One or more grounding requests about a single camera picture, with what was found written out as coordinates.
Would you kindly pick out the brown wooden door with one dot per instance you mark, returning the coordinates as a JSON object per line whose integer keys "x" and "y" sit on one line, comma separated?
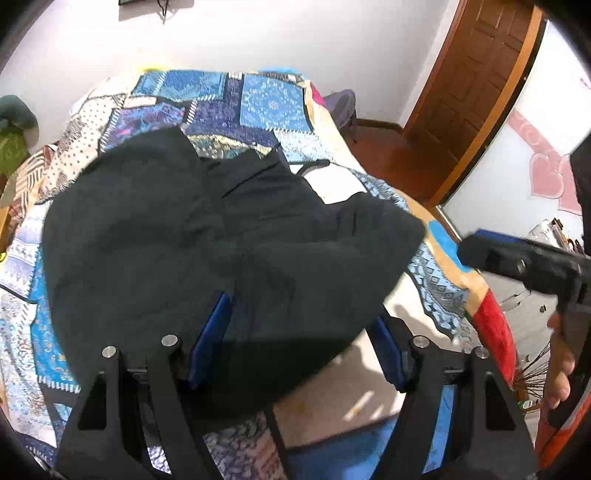
{"x": 475, "y": 78}

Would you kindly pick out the white wardrobe with pink print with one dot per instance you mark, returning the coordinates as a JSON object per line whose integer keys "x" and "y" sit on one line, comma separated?
{"x": 508, "y": 184}

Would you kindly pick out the orange cloth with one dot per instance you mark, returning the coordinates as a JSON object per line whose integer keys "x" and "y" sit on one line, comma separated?
{"x": 556, "y": 443}

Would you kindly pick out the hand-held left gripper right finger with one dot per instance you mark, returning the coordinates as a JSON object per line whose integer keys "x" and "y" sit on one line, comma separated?
{"x": 390, "y": 355}

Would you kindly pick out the black wall screen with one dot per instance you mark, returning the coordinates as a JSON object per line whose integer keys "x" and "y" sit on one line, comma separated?
{"x": 147, "y": 2}

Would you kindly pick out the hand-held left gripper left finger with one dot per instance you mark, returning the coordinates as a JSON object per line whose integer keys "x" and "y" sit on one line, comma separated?
{"x": 210, "y": 341}

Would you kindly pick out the person's right hand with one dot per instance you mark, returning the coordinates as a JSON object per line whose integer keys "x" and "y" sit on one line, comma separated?
{"x": 561, "y": 364}

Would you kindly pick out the blue patchwork blanket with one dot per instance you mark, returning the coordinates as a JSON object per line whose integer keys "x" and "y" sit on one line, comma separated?
{"x": 268, "y": 101}

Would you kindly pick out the purple bag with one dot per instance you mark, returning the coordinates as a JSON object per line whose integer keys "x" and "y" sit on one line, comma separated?
{"x": 341, "y": 106}

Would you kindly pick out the black hooded zip jacket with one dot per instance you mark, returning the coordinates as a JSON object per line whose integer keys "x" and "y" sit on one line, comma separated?
{"x": 161, "y": 230}

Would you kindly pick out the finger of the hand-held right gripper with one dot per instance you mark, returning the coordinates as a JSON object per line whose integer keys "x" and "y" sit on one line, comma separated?
{"x": 489, "y": 254}

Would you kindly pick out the dry twig plant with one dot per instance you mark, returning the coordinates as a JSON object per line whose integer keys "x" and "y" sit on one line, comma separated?
{"x": 531, "y": 376}

